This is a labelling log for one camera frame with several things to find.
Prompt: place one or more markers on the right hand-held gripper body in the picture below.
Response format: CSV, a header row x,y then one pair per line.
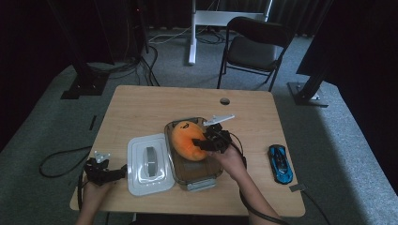
x,y
220,139

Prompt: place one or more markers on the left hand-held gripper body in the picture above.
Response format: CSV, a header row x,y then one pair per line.
x,y
98,173

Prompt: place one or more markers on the orange plush toy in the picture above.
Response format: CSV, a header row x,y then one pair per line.
x,y
186,140

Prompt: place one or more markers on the clear plastic storage box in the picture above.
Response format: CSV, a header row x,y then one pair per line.
x,y
197,172

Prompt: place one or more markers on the blue toy car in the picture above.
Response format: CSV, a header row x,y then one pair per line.
x,y
280,164

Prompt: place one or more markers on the person's left hand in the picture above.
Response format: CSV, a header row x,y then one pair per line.
x,y
94,193

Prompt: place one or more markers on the person's right hand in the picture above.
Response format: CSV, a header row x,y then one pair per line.
x,y
231,162

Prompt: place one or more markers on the black tape strip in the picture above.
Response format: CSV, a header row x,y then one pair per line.
x,y
93,122

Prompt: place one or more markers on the black metal stand with base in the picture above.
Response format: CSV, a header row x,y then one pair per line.
x,y
84,84
308,93

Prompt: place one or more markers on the grey tape piece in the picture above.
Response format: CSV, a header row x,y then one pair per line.
x,y
298,187

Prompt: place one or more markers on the black folding chair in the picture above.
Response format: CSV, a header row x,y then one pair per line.
x,y
253,53

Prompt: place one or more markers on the white desk frame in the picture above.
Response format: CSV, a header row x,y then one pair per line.
x,y
192,37

